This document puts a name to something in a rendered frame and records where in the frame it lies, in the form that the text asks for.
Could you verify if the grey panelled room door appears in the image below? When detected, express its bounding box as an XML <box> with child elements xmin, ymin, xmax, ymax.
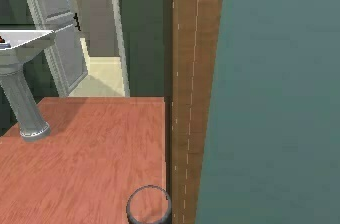
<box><xmin>26</xmin><ymin>0</ymin><xmax>89</xmax><ymax>98</ymax></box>

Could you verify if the white door frame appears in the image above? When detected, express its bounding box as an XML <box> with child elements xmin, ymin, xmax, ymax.
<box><xmin>111</xmin><ymin>0</ymin><xmax>131</xmax><ymax>98</ymax></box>

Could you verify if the black door handle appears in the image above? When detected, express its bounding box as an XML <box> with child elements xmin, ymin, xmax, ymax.
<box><xmin>73</xmin><ymin>12</ymin><xmax>83</xmax><ymax>33</ymax></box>

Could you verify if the white pedestal sink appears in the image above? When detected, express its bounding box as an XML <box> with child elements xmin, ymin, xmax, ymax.
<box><xmin>0</xmin><ymin>23</ymin><xmax>76</xmax><ymax>143</ymax></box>

